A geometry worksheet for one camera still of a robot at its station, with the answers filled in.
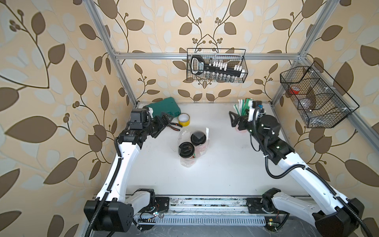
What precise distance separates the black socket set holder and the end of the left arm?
1.24ft

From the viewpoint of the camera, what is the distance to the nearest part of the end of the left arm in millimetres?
Answer: 513

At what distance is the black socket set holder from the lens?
84 cm
